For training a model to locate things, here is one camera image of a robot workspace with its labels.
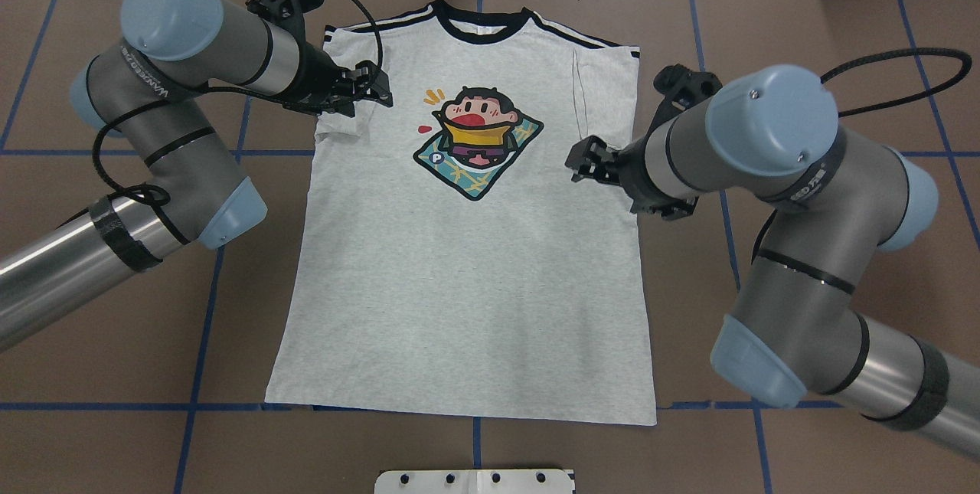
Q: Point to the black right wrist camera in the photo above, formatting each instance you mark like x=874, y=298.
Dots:
x=684, y=88

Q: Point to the grey cartoon print t-shirt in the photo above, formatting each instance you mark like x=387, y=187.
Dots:
x=449, y=265

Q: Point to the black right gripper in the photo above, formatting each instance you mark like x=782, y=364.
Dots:
x=632, y=166

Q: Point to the white camera column with base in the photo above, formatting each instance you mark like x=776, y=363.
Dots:
x=477, y=481

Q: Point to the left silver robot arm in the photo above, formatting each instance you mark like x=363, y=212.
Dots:
x=173, y=181

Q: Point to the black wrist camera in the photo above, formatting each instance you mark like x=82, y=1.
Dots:
x=684, y=88
x=281, y=12

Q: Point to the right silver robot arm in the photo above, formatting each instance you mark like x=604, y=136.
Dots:
x=838, y=198

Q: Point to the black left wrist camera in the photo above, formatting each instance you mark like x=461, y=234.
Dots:
x=281, y=12

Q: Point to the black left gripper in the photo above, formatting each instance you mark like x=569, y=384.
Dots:
x=315, y=73

